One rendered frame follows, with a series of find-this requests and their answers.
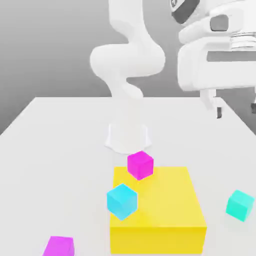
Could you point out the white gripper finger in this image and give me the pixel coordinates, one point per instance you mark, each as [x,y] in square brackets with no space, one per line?
[253,108]
[208,99]

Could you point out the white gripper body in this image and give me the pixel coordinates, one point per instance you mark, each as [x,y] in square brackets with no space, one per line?
[192,70]

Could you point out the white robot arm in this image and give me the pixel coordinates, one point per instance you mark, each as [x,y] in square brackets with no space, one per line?
[128,58]

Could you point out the small magenta cube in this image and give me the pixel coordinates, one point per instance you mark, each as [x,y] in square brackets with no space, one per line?
[140,165]

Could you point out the small teal cube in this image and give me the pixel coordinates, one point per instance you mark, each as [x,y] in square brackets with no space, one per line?
[240,206]

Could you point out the small cyan cube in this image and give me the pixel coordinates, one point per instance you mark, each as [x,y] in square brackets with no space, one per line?
[122,201]

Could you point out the small violet cube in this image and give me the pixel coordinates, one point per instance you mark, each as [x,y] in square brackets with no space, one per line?
[59,247]

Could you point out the large yellow box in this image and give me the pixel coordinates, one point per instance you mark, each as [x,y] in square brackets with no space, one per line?
[170,204]

